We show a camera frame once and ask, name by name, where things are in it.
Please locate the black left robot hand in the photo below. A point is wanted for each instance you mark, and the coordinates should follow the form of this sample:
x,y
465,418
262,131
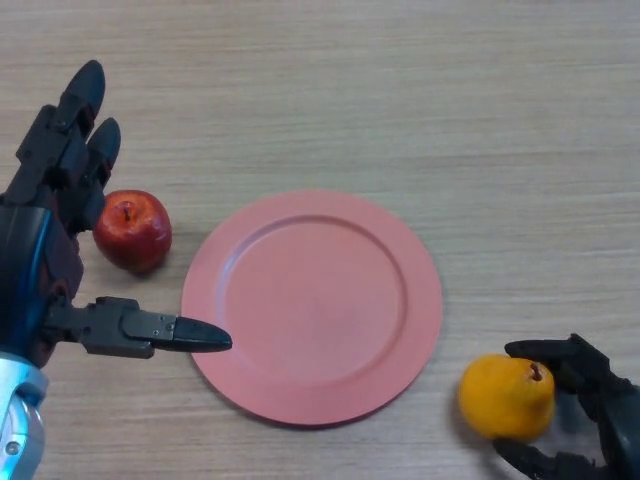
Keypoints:
x,y
30,260

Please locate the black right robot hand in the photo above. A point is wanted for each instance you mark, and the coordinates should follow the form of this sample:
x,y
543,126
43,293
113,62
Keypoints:
x,y
620,425

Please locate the yellow pear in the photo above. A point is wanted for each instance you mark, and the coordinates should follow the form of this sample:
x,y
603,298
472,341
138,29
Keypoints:
x,y
502,400

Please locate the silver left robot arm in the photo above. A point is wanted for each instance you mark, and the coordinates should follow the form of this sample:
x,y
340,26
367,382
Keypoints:
x,y
17,425

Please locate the pink round plate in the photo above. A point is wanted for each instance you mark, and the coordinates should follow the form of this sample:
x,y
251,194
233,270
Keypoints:
x,y
310,310

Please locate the red apple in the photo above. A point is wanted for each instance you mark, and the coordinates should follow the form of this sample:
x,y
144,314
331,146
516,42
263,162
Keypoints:
x,y
135,237

